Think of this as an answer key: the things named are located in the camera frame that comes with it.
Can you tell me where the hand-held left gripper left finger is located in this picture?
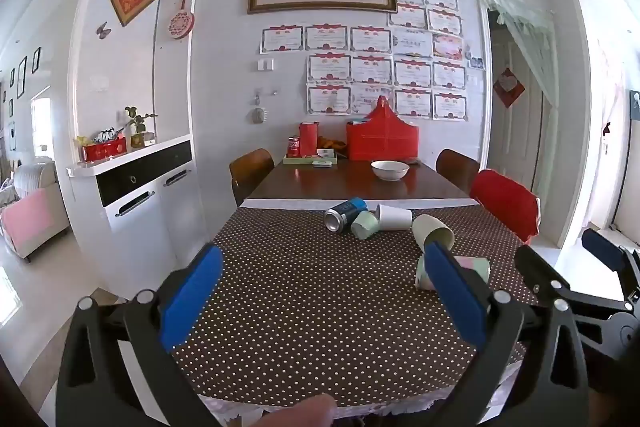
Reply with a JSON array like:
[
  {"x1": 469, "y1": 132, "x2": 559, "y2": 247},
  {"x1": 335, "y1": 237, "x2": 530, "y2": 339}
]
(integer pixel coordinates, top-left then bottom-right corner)
[{"x1": 55, "y1": 243, "x2": 226, "y2": 427}]

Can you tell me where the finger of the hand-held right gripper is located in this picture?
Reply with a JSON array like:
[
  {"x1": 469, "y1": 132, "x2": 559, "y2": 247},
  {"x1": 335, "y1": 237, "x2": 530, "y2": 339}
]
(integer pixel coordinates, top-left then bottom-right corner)
[
  {"x1": 581, "y1": 228, "x2": 640, "y2": 295},
  {"x1": 514, "y1": 245, "x2": 632, "y2": 319}
]

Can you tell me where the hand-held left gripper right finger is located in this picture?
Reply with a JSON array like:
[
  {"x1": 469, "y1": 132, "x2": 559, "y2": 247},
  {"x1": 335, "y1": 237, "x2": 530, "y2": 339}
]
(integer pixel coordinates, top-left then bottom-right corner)
[{"x1": 415, "y1": 240, "x2": 591, "y2": 427}]

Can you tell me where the pastel pink green cup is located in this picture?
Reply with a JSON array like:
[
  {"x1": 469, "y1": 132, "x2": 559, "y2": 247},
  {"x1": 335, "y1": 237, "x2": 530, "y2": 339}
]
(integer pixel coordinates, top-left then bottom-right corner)
[{"x1": 415, "y1": 253, "x2": 491, "y2": 292}]

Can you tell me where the sage green cup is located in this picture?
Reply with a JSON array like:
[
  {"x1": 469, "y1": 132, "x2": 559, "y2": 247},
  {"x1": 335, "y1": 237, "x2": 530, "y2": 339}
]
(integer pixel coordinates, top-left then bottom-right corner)
[{"x1": 411, "y1": 214, "x2": 456, "y2": 254}]

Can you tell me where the white cup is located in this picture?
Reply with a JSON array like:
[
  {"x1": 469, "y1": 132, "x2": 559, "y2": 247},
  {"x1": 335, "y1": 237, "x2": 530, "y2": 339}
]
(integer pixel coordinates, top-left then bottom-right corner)
[{"x1": 375, "y1": 203, "x2": 413, "y2": 232}]

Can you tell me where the small mint green cup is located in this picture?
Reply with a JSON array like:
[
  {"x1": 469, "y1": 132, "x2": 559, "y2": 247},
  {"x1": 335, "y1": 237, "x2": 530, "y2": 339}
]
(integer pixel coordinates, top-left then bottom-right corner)
[{"x1": 350, "y1": 210, "x2": 380, "y2": 240}]

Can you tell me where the person's left hand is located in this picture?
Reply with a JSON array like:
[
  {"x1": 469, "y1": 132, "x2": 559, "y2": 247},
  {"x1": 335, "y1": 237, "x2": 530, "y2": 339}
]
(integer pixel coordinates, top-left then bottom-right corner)
[{"x1": 252, "y1": 393, "x2": 337, "y2": 427}]

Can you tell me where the red covered chair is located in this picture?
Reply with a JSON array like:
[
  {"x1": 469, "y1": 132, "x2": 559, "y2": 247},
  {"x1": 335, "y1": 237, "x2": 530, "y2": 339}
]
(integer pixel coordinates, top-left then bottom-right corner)
[{"x1": 469, "y1": 169, "x2": 542, "y2": 245}]

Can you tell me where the brown polka-dot tablecloth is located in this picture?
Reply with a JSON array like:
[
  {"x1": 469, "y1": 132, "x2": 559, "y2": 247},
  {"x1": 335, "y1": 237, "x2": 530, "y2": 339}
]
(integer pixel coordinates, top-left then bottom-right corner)
[{"x1": 172, "y1": 199, "x2": 540, "y2": 413}]

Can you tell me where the white sideboard cabinet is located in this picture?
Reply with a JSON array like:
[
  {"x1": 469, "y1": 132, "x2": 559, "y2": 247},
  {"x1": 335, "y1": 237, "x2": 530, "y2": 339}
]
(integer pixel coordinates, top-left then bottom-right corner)
[{"x1": 66, "y1": 133, "x2": 202, "y2": 300}]

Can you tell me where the white door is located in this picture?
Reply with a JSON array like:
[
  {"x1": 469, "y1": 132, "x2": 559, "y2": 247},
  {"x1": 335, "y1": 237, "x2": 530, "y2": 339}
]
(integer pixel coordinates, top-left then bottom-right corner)
[{"x1": 487, "y1": 9, "x2": 547, "y2": 196}]

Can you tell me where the brown wooden chair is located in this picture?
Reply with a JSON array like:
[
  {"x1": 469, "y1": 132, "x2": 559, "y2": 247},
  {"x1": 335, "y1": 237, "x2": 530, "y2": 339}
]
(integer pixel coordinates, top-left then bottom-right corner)
[
  {"x1": 229, "y1": 149, "x2": 276, "y2": 208},
  {"x1": 435, "y1": 149, "x2": 481, "y2": 190}
]

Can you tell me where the blue drink can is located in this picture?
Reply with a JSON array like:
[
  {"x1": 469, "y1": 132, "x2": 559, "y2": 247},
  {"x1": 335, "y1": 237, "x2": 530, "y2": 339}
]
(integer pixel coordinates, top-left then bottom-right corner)
[{"x1": 324, "y1": 198, "x2": 368, "y2": 234}]

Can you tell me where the white bowl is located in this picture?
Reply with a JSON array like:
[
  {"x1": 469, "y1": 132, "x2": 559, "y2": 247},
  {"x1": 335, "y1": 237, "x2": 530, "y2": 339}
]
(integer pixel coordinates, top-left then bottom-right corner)
[{"x1": 370, "y1": 160, "x2": 411, "y2": 182}]

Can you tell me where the red tin box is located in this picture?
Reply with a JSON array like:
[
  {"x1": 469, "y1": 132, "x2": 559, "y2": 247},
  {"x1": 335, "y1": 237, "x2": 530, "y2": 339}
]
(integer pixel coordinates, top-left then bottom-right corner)
[{"x1": 80, "y1": 138, "x2": 128, "y2": 162}]

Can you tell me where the green tray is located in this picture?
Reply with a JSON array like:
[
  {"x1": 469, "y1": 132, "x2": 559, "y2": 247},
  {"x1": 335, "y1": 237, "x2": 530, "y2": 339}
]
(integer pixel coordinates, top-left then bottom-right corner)
[{"x1": 282, "y1": 153, "x2": 338, "y2": 166}]

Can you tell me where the small potted plant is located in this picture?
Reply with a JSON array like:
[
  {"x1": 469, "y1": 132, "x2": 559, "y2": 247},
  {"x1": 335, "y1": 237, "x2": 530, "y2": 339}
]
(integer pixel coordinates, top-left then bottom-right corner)
[{"x1": 123, "y1": 106, "x2": 159, "y2": 150}]

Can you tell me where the red gift bag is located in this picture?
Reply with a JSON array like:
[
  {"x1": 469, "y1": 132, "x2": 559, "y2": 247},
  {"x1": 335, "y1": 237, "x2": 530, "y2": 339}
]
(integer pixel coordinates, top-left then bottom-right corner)
[{"x1": 346, "y1": 95, "x2": 419, "y2": 162}]

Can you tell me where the red diamond door decoration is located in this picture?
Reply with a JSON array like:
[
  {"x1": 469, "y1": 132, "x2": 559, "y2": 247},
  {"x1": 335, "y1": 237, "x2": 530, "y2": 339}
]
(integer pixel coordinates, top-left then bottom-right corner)
[{"x1": 493, "y1": 67, "x2": 527, "y2": 108}]

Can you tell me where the pink sofa cloth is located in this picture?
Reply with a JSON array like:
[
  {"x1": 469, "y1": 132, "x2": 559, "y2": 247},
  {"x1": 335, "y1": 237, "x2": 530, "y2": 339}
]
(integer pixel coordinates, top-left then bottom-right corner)
[{"x1": 0, "y1": 188, "x2": 56, "y2": 254}]

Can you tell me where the white sofa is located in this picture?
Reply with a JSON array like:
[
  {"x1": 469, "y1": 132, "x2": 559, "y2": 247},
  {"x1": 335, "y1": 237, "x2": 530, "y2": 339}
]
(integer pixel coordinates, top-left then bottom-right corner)
[{"x1": 0, "y1": 156, "x2": 72, "y2": 264}]

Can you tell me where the green lace door curtain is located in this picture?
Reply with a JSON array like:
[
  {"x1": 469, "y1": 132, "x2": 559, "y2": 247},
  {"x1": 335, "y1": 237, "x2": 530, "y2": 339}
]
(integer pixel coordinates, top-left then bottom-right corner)
[{"x1": 475, "y1": 0, "x2": 559, "y2": 108}]

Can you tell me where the round red hanging ornament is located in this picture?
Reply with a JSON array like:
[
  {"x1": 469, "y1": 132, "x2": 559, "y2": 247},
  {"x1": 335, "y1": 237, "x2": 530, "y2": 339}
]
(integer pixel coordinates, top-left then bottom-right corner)
[{"x1": 167, "y1": 0, "x2": 195, "y2": 42}]

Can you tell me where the group of wall certificates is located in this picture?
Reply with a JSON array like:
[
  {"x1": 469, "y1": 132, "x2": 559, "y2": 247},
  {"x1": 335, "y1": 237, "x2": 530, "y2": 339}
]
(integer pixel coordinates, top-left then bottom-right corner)
[{"x1": 259, "y1": 0, "x2": 468, "y2": 122}]

